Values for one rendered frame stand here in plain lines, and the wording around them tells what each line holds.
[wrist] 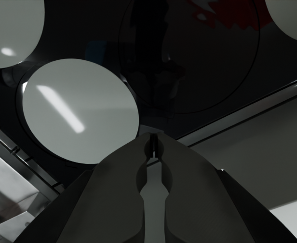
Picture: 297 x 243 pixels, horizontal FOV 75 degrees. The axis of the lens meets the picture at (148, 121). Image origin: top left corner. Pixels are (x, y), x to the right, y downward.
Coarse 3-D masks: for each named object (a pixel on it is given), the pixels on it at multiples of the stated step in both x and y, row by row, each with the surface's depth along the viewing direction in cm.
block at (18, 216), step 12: (24, 204) 23; (36, 204) 23; (0, 216) 24; (12, 216) 22; (24, 216) 22; (0, 228) 23; (12, 228) 23; (24, 228) 23; (0, 240) 24; (12, 240) 24
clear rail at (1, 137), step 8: (0, 128) 18; (0, 136) 18; (8, 136) 18; (8, 144) 18; (16, 144) 18; (16, 152) 18; (24, 152) 19; (24, 160) 19; (32, 160) 19; (32, 168) 19; (40, 168) 20; (40, 176) 20; (48, 176) 20; (48, 184) 20; (56, 184) 20; (56, 192) 21
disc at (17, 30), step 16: (0, 0) 13; (16, 0) 13; (32, 0) 13; (0, 16) 13; (16, 16) 13; (32, 16) 13; (0, 32) 14; (16, 32) 14; (32, 32) 14; (0, 48) 14; (16, 48) 14; (32, 48) 14; (0, 64) 15
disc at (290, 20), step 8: (272, 0) 13; (280, 0) 13; (288, 0) 13; (296, 0) 13; (272, 8) 13; (280, 8) 13; (288, 8) 13; (296, 8) 13; (272, 16) 13; (280, 16) 13; (288, 16) 13; (296, 16) 13; (280, 24) 13; (288, 24) 13; (296, 24) 13; (288, 32) 14; (296, 32) 14
